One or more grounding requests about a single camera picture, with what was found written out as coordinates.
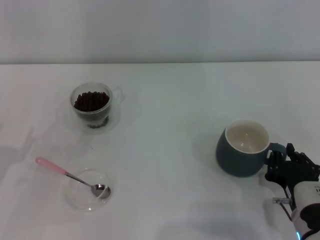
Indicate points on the clear double-wall glass cup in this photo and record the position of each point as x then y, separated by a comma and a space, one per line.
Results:
113, 95

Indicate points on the dark teal ceramic mug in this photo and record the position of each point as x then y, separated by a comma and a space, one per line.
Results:
235, 160

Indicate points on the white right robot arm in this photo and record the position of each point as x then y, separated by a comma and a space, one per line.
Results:
308, 207

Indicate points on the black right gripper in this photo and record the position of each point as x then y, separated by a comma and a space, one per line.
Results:
300, 170

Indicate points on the pile of dark coffee beans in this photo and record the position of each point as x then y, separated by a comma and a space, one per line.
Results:
91, 101

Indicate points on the clear glass saucer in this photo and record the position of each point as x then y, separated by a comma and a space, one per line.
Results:
114, 122

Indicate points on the small clear glass dish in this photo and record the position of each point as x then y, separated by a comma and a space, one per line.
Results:
80, 197

